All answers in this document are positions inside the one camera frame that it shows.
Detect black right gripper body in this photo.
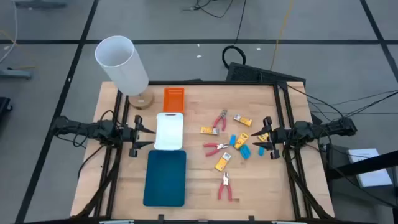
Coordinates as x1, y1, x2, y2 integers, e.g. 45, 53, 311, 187
263, 116, 290, 161

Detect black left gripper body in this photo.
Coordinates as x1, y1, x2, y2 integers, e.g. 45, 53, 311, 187
121, 114, 144, 158

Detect red-handled pliers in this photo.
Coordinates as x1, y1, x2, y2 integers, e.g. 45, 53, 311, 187
212, 109, 229, 132
217, 172, 233, 202
203, 142, 230, 157

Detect white plastic bin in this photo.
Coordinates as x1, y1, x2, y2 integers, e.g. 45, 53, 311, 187
153, 112, 184, 151

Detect round wooden lamp base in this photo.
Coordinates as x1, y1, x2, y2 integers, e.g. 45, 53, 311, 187
128, 90, 155, 110

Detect blue plastic bin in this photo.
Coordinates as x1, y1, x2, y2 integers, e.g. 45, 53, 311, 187
142, 149, 187, 208

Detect orange plastic bin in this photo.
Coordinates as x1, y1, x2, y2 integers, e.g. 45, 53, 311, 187
163, 87, 185, 114

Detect black mesh panel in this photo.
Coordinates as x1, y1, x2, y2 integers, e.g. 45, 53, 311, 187
225, 62, 307, 85

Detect dark grey cabinet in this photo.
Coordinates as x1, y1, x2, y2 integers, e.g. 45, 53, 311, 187
323, 142, 398, 208

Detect white cylindrical lamp shade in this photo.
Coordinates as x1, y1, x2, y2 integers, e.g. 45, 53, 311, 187
94, 35, 150, 96

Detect black metal beam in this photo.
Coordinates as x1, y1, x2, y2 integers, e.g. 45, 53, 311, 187
325, 150, 398, 180

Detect white booklet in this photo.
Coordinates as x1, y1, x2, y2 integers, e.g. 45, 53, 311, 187
346, 147, 394, 189

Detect grey metal floor foot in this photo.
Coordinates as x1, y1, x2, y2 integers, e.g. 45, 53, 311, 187
0, 68, 33, 80
14, 0, 68, 9

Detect black equipment piece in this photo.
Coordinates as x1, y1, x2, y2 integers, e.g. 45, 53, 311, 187
0, 96, 13, 113

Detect black metal table frame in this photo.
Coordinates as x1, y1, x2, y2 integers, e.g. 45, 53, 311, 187
70, 79, 335, 224

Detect black coiled cable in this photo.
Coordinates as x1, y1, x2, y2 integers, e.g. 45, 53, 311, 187
221, 0, 248, 70

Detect yellow cable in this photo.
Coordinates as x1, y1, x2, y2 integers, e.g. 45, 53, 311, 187
269, 0, 295, 71

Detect black floor cable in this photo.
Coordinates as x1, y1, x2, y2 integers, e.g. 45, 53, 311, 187
182, 0, 246, 19

